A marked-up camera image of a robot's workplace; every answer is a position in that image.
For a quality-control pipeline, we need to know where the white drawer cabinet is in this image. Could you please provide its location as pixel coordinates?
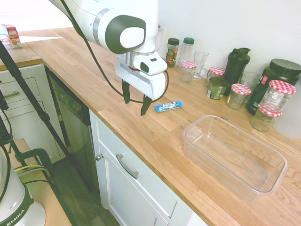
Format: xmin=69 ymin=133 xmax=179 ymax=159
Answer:
xmin=0 ymin=63 xmax=68 ymax=164

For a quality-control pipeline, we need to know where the yellow cable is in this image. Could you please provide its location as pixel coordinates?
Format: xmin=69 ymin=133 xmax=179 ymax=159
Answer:
xmin=14 ymin=164 xmax=51 ymax=178

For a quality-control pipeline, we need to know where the clear bottle green cap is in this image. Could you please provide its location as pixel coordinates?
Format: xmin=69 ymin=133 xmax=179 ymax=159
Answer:
xmin=177 ymin=37 xmax=195 ymax=73

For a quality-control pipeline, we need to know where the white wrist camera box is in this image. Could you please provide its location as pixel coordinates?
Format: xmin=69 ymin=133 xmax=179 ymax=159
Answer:
xmin=140 ymin=56 xmax=168 ymax=76

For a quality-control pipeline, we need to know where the red checkered lid glass jar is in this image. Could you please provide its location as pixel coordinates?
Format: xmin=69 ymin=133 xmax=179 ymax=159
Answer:
xmin=226 ymin=83 xmax=252 ymax=110
xmin=206 ymin=66 xmax=226 ymax=88
xmin=260 ymin=80 xmax=297 ymax=112
xmin=179 ymin=60 xmax=198 ymax=83
xmin=250 ymin=103 xmax=283 ymax=132

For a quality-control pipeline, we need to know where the dark green protein powder tub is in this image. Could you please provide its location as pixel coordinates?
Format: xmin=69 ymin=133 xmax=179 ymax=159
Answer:
xmin=246 ymin=58 xmax=301 ymax=116

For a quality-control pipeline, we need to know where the black camera tripod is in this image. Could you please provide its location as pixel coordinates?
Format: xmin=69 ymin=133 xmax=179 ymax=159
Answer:
xmin=0 ymin=40 xmax=95 ymax=192

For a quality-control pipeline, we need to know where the tall clear glass mug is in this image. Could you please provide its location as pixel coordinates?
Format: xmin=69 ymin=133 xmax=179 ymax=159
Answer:
xmin=191 ymin=49 xmax=210 ymax=81

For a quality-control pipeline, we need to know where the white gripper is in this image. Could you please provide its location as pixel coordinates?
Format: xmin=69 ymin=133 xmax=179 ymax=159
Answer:
xmin=114 ymin=51 xmax=168 ymax=117

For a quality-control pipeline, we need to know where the clear glass tumbler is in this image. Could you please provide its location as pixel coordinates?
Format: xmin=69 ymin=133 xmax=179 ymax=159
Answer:
xmin=239 ymin=71 xmax=260 ymax=104

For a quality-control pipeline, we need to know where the clear rectangular plastic container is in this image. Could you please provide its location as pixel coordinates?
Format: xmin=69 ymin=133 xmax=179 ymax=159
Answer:
xmin=182 ymin=114 xmax=289 ymax=203

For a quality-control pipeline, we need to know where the red white carton box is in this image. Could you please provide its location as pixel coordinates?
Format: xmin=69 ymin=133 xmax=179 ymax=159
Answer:
xmin=0 ymin=23 xmax=24 ymax=49

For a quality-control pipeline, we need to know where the dark lid spice bottle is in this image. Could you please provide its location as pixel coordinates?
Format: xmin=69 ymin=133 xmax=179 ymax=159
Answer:
xmin=165 ymin=38 xmax=180 ymax=68

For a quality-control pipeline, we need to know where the black table clamp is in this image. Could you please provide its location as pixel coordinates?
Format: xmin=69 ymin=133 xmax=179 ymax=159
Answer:
xmin=8 ymin=147 xmax=54 ymax=180

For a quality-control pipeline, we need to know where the blue protein bar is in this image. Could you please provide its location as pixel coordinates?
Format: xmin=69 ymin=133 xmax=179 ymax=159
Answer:
xmin=154 ymin=100 xmax=184 ymax=113

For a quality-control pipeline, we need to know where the black shaker bottle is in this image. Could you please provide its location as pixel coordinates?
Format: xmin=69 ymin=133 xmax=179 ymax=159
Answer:
xmin=222 ymin=47 xmax=252 ymax=97

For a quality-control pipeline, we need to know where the dark green lid jar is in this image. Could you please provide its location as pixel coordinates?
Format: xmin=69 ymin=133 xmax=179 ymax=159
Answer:
xmin=206 ymin=76 xmax=230 ymax=101

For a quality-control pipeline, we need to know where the stainless steel dishwasher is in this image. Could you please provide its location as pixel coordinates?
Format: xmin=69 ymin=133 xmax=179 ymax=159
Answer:
xmin=45 ymin=67 xmax=101 ymax=193

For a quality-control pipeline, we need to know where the silver drawer handle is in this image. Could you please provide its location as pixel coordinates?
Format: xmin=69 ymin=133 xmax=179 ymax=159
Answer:
xmin=115 ymin=153 xmax=139 ymax=180

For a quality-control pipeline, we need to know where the white kitchen cabinet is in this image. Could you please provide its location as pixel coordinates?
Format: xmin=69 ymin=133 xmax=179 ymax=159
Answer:
xmin=88 ymin=108 xmax=209 ymax=226

